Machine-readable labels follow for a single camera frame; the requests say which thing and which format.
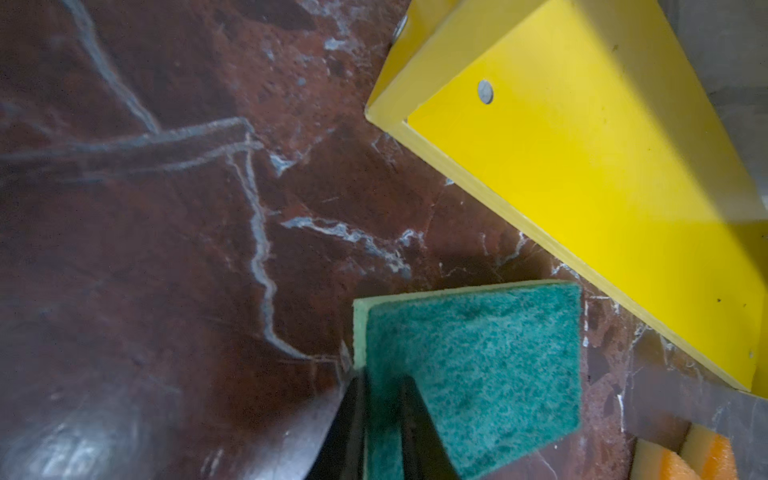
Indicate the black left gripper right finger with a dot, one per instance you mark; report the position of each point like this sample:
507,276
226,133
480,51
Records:
423,454

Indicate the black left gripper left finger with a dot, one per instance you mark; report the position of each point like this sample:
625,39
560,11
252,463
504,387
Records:
342,454

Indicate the green sponge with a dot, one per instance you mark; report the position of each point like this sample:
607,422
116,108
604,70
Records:
497,366

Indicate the orange sponge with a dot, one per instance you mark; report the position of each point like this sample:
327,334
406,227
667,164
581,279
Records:
655,462
709,454

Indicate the yellow shelf with coloured boards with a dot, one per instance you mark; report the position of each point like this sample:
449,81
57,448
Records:
583,124

